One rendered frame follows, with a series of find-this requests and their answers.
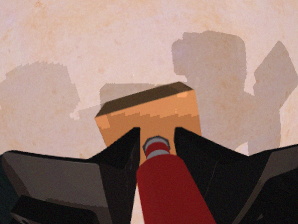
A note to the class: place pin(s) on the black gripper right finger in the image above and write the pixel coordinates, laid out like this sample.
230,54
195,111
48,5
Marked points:
228,180

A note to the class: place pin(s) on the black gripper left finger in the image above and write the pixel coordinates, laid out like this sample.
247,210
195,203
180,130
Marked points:
105,183

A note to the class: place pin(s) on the orange wooden block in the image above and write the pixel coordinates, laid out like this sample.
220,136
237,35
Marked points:
156,111

